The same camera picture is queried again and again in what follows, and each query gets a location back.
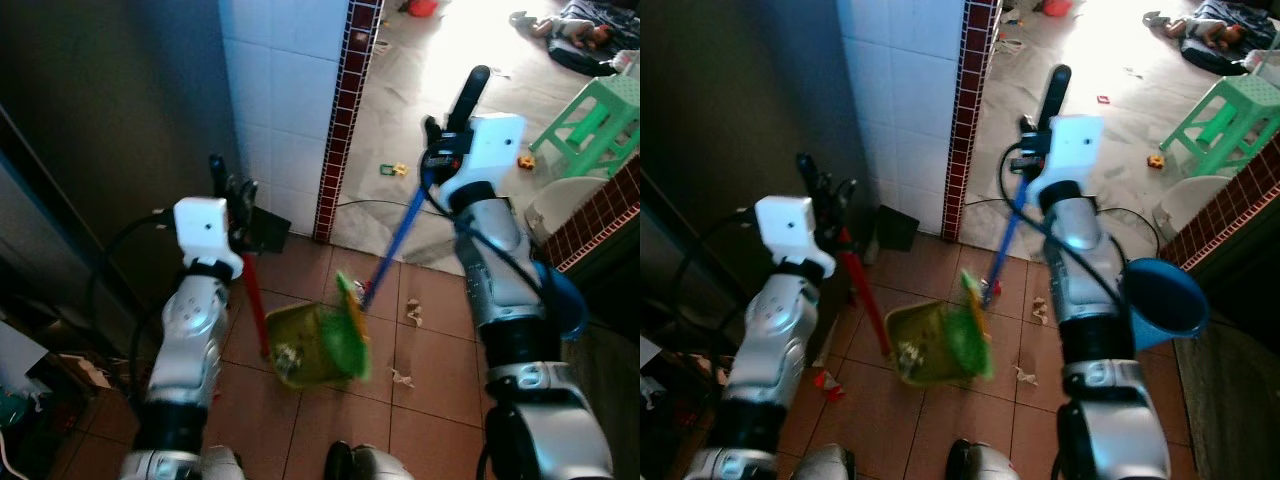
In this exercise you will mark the dark floor mat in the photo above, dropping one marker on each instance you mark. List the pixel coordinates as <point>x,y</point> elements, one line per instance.
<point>1225,62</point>
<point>600,60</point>

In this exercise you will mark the dark grey cabinet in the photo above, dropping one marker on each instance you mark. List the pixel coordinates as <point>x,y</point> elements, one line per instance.
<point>40,220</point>
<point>660,250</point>

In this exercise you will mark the crumpled paper scrap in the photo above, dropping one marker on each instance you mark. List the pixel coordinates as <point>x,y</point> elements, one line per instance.
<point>414,312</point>
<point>402,378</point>
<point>1039,310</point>
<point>1027,376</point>

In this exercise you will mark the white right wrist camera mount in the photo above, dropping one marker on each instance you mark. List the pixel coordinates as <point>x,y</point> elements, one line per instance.
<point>1075,150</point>
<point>490,150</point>

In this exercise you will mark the small cardboard piece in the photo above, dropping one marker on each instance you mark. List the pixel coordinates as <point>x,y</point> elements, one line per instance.
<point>85,370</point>

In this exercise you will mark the green and yellow toy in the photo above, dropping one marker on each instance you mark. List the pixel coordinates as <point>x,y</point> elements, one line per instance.
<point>393,170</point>

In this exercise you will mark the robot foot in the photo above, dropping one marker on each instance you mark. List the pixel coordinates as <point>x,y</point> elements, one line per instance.
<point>825,465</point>
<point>978,462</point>
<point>225,465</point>
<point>370,462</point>

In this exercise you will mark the green plastic stool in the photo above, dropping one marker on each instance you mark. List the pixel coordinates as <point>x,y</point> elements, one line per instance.
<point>590,125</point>
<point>1225,125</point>

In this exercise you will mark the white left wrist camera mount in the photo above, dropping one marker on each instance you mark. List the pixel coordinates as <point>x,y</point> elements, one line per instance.
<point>790,230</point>
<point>205,230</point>

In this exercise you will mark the blue plastic funnel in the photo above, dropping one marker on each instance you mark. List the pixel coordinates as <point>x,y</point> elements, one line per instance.
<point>570,300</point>
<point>1165,300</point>

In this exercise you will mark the small yellow toy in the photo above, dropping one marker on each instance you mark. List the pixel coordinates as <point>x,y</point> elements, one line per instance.
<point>1156,160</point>
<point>526,161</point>

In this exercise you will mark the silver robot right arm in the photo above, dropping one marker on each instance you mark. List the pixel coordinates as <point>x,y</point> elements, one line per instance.
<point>490,235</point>
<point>1075,235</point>

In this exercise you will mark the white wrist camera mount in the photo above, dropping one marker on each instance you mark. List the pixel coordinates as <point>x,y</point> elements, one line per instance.
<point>490,150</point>
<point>205,230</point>
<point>790,230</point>
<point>1075,150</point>

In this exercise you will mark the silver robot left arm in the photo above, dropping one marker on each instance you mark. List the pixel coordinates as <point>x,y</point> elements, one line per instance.
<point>190,340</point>
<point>775,340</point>

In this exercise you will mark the white scraps in dustpan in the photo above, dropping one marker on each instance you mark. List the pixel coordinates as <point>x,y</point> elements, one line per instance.
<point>911,354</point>
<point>290,355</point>

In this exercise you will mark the red wrapper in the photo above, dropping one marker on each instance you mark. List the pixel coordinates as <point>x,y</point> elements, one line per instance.
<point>829,380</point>

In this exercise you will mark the white paper sheet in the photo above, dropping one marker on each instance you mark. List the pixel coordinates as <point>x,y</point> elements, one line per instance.
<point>18,355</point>

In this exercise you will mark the maroon tiled ledge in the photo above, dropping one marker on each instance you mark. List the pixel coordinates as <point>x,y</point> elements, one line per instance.
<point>595,215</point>
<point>1225,210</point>

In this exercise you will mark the white round plastic object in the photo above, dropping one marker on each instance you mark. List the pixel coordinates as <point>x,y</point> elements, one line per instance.
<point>560,205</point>

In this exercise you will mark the person lying on floor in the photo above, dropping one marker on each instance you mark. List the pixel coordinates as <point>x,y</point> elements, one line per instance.
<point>575,32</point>
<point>1210,32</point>

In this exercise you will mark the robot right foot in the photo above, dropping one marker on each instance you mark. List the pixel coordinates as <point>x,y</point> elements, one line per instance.
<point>370,462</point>
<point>978,462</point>

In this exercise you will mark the small black box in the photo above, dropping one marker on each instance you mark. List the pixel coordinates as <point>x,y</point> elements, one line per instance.
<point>268,230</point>
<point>898,230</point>

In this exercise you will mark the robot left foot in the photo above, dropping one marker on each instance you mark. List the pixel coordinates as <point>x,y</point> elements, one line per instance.
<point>225,465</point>
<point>825,465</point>

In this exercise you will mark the red plastic object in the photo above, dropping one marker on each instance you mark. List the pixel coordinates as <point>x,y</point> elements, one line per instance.
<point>1055,7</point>
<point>423,7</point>

